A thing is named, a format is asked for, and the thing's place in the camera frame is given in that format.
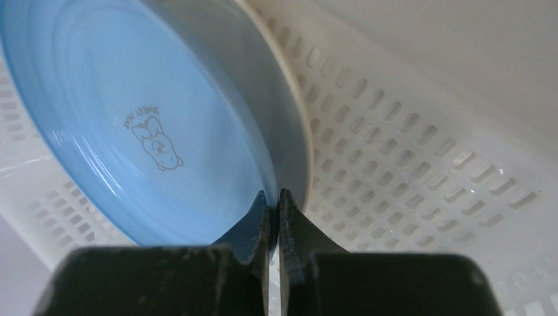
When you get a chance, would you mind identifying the white plastic perforated basket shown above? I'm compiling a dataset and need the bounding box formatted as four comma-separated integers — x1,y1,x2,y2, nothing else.
1,1,557,315

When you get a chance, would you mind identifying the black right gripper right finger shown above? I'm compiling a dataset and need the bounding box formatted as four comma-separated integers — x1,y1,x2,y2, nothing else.
278,188,348,315

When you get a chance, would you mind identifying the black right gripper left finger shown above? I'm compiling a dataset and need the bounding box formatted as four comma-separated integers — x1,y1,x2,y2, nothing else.
214,191,270,315

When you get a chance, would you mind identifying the cream round plate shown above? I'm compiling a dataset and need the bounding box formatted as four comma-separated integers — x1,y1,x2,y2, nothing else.
148,1,312,209

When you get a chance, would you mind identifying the blue round plate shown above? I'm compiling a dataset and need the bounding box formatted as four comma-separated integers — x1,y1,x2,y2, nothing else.
1,1,278,246

